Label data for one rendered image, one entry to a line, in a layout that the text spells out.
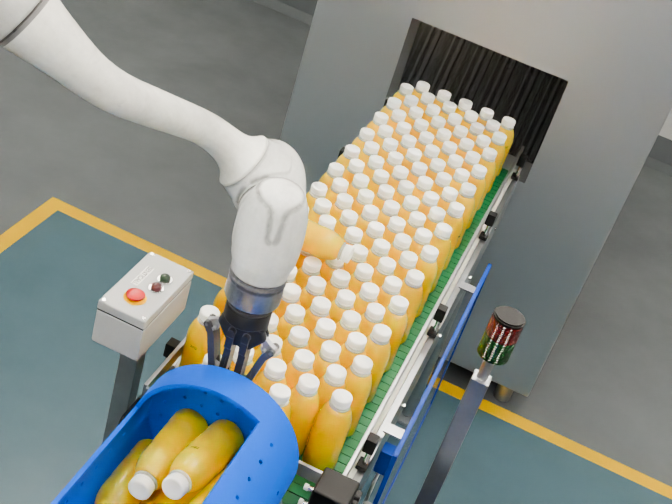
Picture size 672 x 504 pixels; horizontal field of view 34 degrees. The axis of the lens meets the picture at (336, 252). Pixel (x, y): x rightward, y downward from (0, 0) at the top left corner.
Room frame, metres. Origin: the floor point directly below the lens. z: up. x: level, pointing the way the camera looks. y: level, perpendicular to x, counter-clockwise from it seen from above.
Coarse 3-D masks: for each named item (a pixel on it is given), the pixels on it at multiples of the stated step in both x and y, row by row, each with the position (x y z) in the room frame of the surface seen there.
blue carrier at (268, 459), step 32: (160, 384) 1.31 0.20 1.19; (192, 384) 1.29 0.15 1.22; (224, 384) 1.30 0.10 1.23; (256, 384) 1.33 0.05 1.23; (128, 416) 1.28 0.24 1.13; (160, 416) 1.35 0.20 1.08; (224, 416) 1.33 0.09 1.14; (256, 416) 1.27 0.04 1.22; (128, 448) 1.29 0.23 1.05; (256, 448) 1.22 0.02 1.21; (288, 448) 1.28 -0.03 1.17; (96, 480) 1.19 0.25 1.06; (224, 480) 1.13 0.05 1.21; (256, 480) 1.18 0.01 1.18; (288, 480) 1.27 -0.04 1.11
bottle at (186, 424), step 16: (176, 416) 1.32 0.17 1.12; (192, 416) 1.32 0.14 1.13; (160, 432) 1.28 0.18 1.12; (176, 432) 1.27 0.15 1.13; (192, 432) 1.29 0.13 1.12; (160, 448) 1.23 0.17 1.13; (176, 448) 1.24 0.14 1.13; (144, 464) 1.20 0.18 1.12; (160, 464) 1.20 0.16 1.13; (160, 480) 1.19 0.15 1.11
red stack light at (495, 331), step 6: (492, 318) 1.70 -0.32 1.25; (492, 324) 1.69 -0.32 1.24; (498, 324) 1.68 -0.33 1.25; (486, 330) 1.70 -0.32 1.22; (492, 330) 1.69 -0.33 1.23; (498, 330) 1.68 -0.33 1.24; (504, 330) 1.68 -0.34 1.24; (510, 330) 1.68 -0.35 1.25; (516, 330) 1.68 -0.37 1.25; (492, 336) 1.68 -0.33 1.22; (498, 336) 1.68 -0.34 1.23; (504, 336) 1.68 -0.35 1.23; (510, 336) 1.68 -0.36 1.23; (516, 336) 1.69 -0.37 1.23; (498, 342) 1.68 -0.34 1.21; (504, 342) 1.68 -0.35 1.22; (510, 342) 1.68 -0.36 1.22; (516, 342) 1.70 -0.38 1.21
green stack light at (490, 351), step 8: (480, 344) 1.70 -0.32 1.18; (488, 344) 1.68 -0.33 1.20; (496, 344) 1.68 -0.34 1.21; (480, 352) 1.69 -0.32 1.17; (488, 352) 1.68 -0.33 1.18; (496, 352) 1.68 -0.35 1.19; (504, 352) 1.68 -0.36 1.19; (488, 360) 1.68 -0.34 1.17; (496, 360) 1.68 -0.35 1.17; (504, 360) 1.68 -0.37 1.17
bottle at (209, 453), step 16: (208, 432) 1.28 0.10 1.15; (224, 432) 1.29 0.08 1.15; (240, 432) 1.31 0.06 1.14; (192, 448) 1.22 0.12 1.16; (208, 448) 1.24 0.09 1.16; (224, 448) 1.26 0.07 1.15; (176, 464) 1.19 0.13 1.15; (192, 464) 1.19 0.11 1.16; (208, 464) 1.21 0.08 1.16; (224, 464) 1.24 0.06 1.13; (192, 480) 1.17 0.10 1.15; (208, 480) 1.19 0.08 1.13
